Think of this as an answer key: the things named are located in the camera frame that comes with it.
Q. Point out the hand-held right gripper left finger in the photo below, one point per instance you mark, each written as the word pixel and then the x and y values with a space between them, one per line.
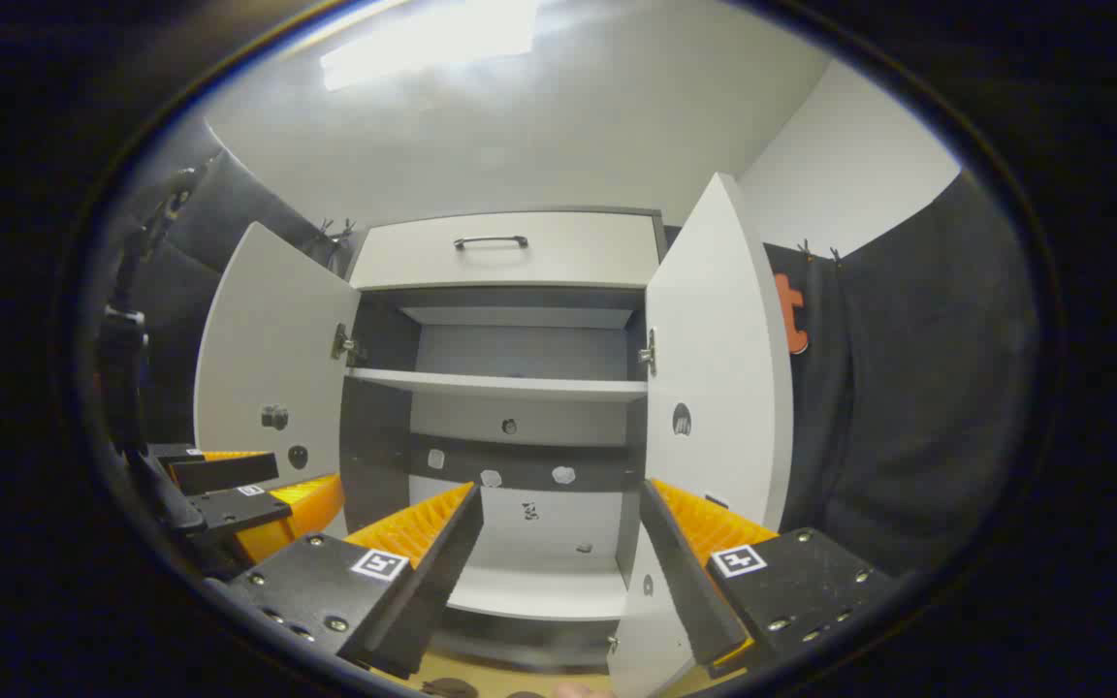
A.
pixel 432 582

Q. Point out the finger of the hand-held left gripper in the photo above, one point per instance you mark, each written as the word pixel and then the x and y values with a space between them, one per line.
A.
pixel 239 509
pixel 229 473

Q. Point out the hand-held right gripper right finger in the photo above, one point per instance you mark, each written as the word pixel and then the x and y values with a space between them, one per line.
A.
pixel 689 582

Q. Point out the white door with camera sticker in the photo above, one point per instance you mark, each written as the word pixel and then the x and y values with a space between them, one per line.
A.
pixel 268 330

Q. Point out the white and grey shoe cabinet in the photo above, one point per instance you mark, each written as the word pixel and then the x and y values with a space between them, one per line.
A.
pixel 376 436

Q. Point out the white door with cherry sticker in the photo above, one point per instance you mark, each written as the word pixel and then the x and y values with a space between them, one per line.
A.
pixel 714 339

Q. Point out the metal door hinge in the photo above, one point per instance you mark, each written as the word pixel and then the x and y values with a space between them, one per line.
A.
pixel 650 354
pixel 340 342

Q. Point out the white cabinet shelf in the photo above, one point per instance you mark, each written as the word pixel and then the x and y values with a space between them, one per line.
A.
pixel 500 386

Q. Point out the ceiling light panel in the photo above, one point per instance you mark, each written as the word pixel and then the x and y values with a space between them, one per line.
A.
pixel 423 44

